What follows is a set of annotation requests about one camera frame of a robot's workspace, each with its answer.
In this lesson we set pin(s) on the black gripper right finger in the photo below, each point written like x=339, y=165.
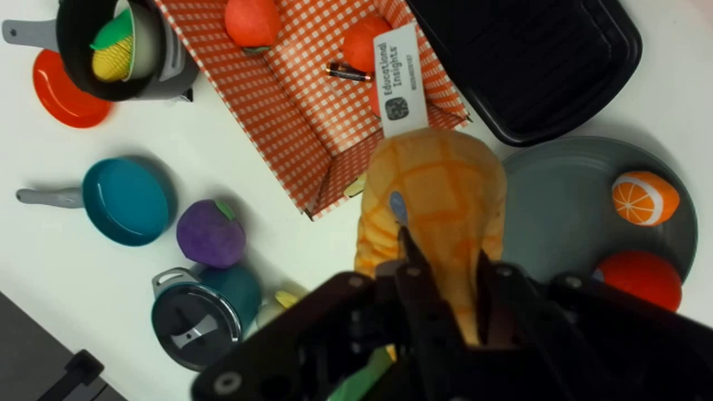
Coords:
x=504, y=305

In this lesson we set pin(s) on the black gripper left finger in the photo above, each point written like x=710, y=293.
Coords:
x=420, y=298

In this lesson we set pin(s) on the orange pineapple plush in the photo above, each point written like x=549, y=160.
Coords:
x=438, y=192

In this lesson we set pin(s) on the dark grey round plate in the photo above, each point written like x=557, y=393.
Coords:
x=557, y=214

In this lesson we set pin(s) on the red checkered basket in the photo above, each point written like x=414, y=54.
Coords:
x=298, y=113

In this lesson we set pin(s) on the small red toy plate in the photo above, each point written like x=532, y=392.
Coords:
x=63, y=96

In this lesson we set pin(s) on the yellow banana plush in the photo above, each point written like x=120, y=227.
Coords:
x=287, y=298

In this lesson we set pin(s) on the red apple plush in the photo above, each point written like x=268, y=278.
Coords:
x=640, y=281

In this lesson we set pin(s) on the orange slice plush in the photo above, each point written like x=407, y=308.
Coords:
x=645, y=200

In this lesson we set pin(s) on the teal toy pot with lid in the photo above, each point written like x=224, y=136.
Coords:
x=196, y=326

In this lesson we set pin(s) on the black rectangular tray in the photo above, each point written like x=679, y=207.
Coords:
x=543, y=68

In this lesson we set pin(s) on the small orange fruit plush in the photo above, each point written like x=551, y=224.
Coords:
x=253, y=21
x=360, y=46

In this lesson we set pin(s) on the teal toy frying pan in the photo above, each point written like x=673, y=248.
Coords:
x=131, y=202

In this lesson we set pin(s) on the yellow corn plush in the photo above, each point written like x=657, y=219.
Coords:
x=114, y=53

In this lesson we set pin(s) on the black toy pot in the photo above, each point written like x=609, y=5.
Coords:
x=78, y=46

